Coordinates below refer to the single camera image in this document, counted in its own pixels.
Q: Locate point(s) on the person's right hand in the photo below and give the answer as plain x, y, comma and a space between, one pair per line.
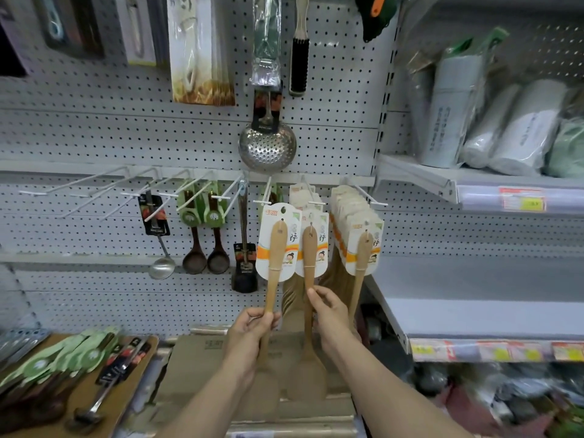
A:
335, 321

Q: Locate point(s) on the person's left hand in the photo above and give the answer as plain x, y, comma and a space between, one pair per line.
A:
246, 342

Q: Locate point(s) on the small steel ladle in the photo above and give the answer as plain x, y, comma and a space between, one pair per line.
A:
162, 269

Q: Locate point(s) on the bundle of carded steel utensils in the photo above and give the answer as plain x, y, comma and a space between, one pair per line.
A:
18, 342
116, 364

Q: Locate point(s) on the dark wooden spatula green card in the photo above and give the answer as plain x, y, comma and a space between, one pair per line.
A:
273, 193

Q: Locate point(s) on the row of dark spoons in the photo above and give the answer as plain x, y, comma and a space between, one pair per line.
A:
41, 364

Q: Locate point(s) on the person's left forearm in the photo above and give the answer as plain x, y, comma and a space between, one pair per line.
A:
205, 406

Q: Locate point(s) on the person's right forearm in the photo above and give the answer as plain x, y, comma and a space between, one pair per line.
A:
392, 396

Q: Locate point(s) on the grey store shelf unit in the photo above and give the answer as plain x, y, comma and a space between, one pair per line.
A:
479, 314

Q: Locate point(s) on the flat cardboard box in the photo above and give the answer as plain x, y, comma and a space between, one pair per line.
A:
196, 369

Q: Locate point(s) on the row of red yellow labels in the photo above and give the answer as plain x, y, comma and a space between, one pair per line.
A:
492, 352

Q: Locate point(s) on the large steel skimmer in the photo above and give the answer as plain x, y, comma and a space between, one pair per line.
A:
267, 150

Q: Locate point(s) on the assorted packaged goods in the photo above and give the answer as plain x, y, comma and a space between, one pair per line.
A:
502, 401

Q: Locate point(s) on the slim grey cup pack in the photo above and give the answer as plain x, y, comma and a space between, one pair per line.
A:
422, 104

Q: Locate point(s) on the slim white roll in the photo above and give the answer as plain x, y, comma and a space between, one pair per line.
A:
488, 136

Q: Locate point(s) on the thick white roll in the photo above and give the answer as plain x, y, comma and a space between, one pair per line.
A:
529, 136

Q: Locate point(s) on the clear pack green insert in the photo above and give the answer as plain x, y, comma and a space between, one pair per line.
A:
267, 45

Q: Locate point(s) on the row of green beige packs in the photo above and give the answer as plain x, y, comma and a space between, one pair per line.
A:
568, 155

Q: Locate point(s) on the white knife in package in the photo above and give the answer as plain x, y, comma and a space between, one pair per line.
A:
196, 54

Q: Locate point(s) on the black orange tool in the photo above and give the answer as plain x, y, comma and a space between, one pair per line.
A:
376, 20

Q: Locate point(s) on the pale boxed pack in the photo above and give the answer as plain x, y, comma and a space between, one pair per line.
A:
134, 31

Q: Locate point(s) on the dark hanging pack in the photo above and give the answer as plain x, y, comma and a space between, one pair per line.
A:
68, 22

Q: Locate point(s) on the black flat brush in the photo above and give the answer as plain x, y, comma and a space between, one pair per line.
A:
9, 54

